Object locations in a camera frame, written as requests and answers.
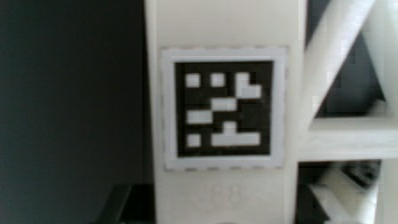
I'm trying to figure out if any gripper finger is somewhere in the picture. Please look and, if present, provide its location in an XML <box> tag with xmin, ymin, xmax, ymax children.
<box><xmin>96</xmin><ymin>184</ymin><xmax>157</xmax><ymax>224</ymax></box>

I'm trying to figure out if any white chair seat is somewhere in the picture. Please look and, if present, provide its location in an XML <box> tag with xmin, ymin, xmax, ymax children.
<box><xmin>295</xmin><ymin>160</ymin><xmax>383</xmax><ymax>224</ymax></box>

